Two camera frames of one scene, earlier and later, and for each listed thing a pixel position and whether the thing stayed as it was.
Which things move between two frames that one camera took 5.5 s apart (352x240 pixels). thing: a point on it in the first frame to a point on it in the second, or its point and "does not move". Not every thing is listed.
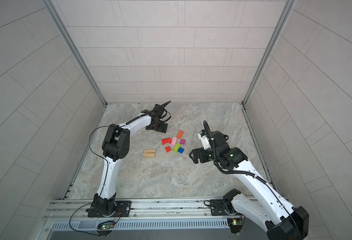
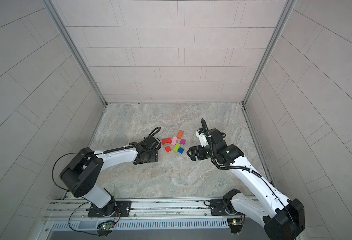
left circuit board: [107, 226] does not move
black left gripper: [161, 129] to [155, 158]
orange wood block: [179, 134] does not move
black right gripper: [202, 158] does not move
